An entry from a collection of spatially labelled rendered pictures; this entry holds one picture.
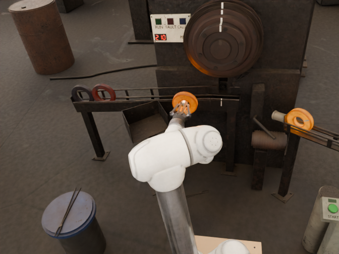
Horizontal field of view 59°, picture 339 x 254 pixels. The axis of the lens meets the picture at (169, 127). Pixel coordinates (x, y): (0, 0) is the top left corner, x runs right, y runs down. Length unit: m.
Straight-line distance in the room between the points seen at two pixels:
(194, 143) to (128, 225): 1.41
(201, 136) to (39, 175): 2.14
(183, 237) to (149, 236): 1.05
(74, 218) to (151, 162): 1.02
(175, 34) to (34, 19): 2.54
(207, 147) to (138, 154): 0.22
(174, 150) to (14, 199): 2.05
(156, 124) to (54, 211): 0.84
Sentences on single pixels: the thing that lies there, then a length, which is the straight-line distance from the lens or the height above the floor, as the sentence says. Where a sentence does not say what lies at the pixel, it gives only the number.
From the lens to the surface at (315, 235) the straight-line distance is 2.05.
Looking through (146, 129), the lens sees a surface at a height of 0.60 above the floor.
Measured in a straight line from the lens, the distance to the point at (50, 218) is 1.95.
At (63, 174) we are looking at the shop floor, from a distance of 2.81.
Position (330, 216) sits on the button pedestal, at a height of 0.59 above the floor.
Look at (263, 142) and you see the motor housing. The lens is 2.06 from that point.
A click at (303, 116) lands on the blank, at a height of 0.76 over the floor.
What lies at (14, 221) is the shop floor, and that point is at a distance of 2.66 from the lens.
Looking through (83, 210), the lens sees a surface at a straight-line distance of 1.90.
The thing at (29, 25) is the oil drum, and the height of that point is 0.70.
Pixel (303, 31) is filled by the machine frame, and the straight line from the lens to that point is 2.01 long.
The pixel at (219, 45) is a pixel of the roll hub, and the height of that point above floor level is 1.15.
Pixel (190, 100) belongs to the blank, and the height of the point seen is 0.86.
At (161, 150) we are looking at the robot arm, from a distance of 0.95.
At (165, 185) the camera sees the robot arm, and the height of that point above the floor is 1.11.
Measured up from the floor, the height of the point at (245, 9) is 1.31.
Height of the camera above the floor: 1.87
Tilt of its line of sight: 39 degrees down
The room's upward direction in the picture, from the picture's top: 7 degrees counter-clockwise
